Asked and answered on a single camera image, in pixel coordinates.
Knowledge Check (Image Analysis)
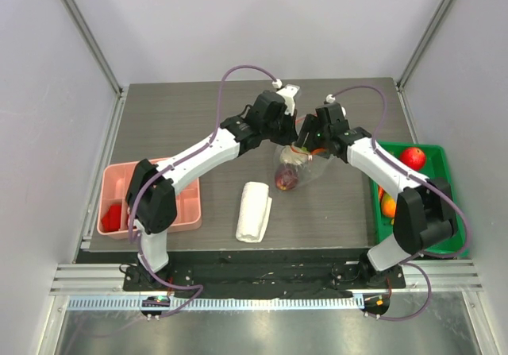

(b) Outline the clear zip top bag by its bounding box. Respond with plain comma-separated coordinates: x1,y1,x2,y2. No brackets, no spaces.
271,112,337,192

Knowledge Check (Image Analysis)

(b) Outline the red fake tomato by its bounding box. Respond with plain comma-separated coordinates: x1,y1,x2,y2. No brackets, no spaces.
399,147,426,172

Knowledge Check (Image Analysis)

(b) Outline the orange fake fruit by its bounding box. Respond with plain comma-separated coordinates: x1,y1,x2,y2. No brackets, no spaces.
380,194,397,218

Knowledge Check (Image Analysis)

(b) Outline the white fake cauliflower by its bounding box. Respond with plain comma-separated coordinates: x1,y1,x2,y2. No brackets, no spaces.
279,145,312,166

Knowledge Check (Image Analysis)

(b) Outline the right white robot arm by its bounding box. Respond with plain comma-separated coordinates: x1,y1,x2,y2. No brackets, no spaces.
295,103,458,287

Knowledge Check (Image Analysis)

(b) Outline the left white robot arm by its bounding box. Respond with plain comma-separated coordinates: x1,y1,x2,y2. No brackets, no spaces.
125,85,300,291

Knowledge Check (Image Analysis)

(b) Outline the dark red fake fruit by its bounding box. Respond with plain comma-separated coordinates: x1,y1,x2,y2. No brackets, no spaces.
275,164,299,191

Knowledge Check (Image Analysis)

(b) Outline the rolled white towel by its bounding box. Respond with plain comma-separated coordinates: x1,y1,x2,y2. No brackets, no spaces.
235,182,272,243

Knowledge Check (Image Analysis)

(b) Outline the green plastic bin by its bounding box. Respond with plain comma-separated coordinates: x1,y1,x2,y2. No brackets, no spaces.
369,141,465,256

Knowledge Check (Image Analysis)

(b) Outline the pink divided organizer tray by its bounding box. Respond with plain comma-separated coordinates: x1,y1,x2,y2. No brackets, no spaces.
97,162,202,240

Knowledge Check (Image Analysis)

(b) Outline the red cloth left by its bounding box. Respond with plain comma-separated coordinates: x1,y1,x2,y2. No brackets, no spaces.
101,203,121,233

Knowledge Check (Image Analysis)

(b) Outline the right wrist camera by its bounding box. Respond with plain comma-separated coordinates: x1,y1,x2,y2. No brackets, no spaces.
324,94,346,116

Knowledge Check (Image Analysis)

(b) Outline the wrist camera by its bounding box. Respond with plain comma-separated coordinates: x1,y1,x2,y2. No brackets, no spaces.
324,94,346,116
271,79,300,117

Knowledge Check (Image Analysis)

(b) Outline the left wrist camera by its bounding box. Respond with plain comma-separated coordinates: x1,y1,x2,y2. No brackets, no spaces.
271,79,300,117

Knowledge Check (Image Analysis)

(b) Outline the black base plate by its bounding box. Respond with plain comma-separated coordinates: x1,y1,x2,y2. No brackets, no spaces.
75,245,407,297

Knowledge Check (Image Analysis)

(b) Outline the perforated metal rail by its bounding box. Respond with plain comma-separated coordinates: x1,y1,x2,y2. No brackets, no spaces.
67,295,364,311

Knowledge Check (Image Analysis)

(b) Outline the left aluminium frame post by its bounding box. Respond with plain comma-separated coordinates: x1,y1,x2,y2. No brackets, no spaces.
44,0,129,98

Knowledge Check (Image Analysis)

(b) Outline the aluminium frame post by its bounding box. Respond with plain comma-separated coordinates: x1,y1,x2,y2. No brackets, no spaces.
396,0,457,92
44,0,129,98

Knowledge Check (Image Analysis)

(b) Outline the right aluminium frame post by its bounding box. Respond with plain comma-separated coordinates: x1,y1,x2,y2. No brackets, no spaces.
396,0,457,92

